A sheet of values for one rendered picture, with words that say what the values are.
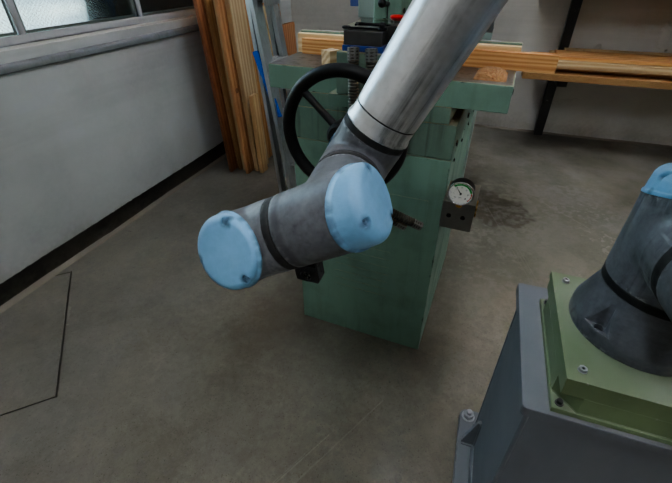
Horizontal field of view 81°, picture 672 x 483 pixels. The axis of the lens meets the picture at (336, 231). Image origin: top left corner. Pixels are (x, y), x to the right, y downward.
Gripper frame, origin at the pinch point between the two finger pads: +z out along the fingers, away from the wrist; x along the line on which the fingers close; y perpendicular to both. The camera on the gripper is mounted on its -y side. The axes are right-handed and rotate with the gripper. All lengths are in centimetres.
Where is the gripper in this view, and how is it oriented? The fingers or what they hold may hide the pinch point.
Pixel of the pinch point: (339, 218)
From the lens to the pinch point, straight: 78.0
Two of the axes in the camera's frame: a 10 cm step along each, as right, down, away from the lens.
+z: 3.7, -1.9, 9.1
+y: 1.2, -9.6, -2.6
